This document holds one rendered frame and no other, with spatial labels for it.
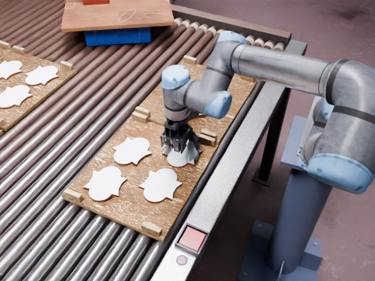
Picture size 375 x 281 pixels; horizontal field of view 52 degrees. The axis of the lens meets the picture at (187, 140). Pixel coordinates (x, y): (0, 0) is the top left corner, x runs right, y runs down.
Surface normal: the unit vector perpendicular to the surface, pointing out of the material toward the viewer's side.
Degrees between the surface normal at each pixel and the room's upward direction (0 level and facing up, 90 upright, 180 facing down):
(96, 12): 0
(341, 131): 51
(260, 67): 72
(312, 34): 0
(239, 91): 0
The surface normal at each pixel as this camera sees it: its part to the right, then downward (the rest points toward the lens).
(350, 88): -0.74, -0.29
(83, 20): 0.01, -0.71
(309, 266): -0.36, 0.66
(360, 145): -0.20, -0.01
